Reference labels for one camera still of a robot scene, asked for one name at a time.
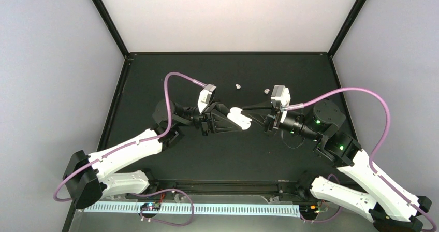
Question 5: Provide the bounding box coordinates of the white earbud charging case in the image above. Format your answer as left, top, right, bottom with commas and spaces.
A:
227, 107, 252, 130

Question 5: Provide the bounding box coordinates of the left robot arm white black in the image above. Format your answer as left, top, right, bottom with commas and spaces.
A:
63, 100, 251, 209

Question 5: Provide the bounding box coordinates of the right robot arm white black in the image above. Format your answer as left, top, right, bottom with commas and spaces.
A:
260, 99, 432, 231

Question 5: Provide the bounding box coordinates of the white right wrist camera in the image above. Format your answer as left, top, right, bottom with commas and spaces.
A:
271, 85, 291, 123

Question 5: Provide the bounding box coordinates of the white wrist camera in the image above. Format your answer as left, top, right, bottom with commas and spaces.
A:
197, 84, 216, 114
271, 85, 291, 123

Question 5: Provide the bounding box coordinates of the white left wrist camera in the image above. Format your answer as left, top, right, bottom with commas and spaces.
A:
197, 84, 216, 114

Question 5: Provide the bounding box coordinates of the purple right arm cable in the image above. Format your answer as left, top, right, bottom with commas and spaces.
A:
280, 87, 439, 232

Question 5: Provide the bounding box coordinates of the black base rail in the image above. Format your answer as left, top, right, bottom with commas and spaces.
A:
142, 179, 311, 195

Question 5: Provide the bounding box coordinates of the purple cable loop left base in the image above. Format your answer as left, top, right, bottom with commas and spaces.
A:
131, 188, 195, 227

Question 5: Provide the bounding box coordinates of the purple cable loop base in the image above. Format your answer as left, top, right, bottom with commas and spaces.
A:
131, 188, 195, 227
299, 199, 343, 224

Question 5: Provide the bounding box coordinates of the white slotted cable duct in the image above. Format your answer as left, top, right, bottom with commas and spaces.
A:
83, 201, 300, 218

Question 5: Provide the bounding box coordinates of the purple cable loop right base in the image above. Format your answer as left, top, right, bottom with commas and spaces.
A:
299, 199, 343, 224

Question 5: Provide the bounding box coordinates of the black frame post right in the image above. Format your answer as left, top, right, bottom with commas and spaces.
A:
328, 0, 367, 59

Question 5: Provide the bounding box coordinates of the black frame post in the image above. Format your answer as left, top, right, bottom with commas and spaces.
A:
91, 0, 129, 57
328, 0, 367, 59

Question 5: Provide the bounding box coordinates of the black frame post left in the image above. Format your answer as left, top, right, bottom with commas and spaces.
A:
91, 0, 129, 57

